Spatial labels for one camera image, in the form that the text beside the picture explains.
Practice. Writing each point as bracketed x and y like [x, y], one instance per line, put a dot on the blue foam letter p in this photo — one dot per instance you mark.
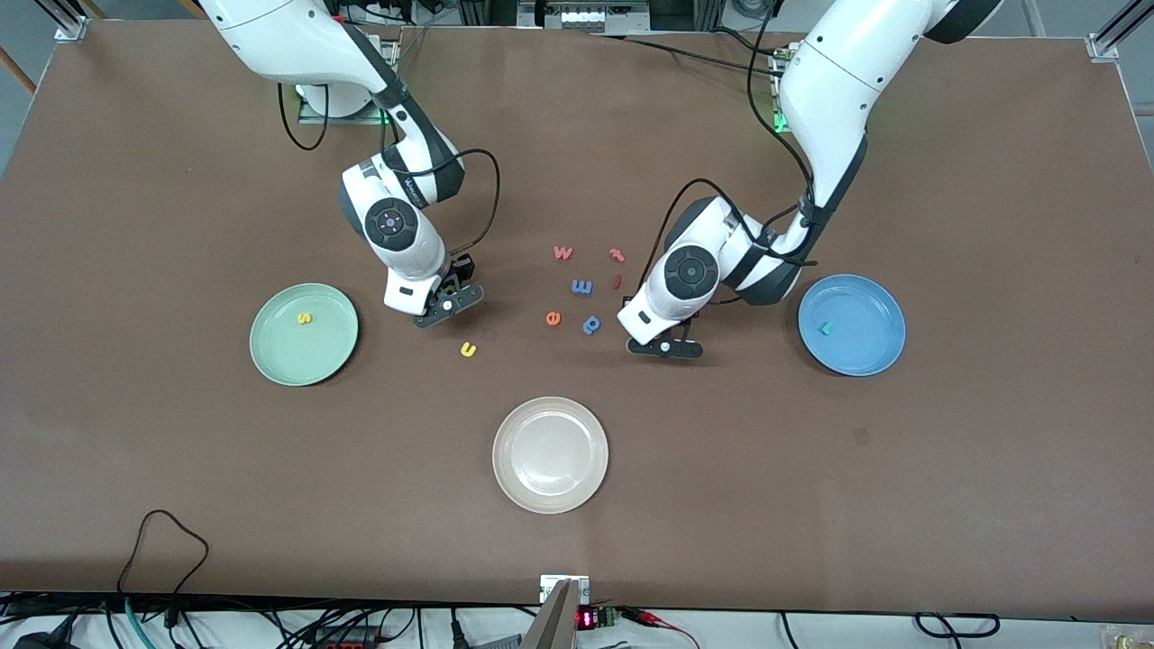
[586, 330]

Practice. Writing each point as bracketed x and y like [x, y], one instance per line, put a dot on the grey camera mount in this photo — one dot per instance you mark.
[554, 622]

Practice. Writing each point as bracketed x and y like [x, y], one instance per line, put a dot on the blue round plate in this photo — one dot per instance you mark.
[856, 342]

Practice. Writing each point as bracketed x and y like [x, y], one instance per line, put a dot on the grey electronics box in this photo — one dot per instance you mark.
[586, 16]

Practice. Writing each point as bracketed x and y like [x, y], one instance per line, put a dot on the aluminium frame profile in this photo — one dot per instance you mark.
[1113, 36]
[68, 22]

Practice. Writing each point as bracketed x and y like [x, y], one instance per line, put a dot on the wooden stick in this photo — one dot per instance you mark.
[16, 70]

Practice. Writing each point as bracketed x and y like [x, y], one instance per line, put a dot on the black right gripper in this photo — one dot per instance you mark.
[461, 269]

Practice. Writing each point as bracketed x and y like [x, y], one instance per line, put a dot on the red foam letter w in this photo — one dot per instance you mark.
[563, 255]

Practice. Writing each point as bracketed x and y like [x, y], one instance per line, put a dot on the beige round plate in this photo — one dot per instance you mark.
[550, 455]

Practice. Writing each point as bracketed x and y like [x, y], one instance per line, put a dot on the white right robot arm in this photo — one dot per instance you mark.
[297, 36]

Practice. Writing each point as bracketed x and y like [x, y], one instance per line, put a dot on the red clip lead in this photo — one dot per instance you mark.
[658, 620]

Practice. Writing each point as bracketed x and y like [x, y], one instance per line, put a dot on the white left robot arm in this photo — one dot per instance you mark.
[838, 81]

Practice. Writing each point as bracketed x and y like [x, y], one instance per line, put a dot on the green round plate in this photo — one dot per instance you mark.
[315, 356]

